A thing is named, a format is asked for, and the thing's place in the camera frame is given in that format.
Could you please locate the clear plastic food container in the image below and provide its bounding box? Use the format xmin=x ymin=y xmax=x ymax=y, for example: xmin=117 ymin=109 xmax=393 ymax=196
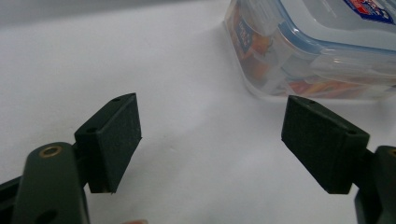
xmin=223 ymin=0 xmax=396 ymax=101

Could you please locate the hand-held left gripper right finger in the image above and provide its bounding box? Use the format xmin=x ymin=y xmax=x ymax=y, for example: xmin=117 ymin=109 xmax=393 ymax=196
xmin=280 ymin=94 xmax=372 ymax=195

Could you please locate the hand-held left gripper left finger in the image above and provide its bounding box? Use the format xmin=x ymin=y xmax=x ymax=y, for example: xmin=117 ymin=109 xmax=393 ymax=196
xmin=74 ymin=92 xmax=143 ymax=194

